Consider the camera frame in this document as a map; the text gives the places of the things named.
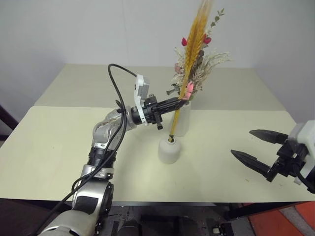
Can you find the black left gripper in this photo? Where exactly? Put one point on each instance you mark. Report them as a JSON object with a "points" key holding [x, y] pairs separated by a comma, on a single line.
{"points": [[150, 110]]}

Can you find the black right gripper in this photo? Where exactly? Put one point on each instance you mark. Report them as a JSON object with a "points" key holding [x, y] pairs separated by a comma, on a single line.
{"points": [[289, 158]]}

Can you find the orange wheat stalk bouquet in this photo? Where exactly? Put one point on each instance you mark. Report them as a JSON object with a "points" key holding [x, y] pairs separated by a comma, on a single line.
{"points": [[194, 46]]}

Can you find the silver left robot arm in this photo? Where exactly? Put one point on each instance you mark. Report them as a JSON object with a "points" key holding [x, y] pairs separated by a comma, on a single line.
{"points": [[98, 194]]}

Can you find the mixed dried flower bouquet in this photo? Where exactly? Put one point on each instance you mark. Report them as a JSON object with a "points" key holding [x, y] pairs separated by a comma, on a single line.
{"points": [[204, 64]]}

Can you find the tall white vase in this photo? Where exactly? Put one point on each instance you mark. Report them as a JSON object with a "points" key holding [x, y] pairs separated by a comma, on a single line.
{"points": [[184, 118]]}

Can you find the short round white vase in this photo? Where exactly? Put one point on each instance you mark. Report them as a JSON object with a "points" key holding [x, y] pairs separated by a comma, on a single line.
{"points": [[169, 152]]}

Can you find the orange red floor object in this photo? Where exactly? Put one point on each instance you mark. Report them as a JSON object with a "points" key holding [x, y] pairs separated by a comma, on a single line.
{"points": [[290, 218]]}

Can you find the dark rounded shape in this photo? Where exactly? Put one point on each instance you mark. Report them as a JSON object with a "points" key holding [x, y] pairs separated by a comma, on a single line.
{"points": [[129, 228]]}

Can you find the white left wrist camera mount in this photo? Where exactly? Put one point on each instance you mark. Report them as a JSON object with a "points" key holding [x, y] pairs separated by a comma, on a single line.
{"points": [[140, 84]]}

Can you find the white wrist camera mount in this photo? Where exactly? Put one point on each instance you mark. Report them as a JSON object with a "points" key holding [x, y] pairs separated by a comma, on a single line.
{"points": [[308, 147], [140, 84]]}

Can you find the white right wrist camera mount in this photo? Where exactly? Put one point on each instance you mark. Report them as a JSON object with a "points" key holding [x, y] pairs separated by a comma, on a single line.
{"points": [[308, 147]]}

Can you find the black table frame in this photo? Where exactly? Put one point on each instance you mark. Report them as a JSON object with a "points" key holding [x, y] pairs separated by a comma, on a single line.
{"points": [[197, 205]]}

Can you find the dark object at wall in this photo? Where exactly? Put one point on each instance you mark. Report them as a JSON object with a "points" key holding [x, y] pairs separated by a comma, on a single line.
{"points": [[7, 123]]}

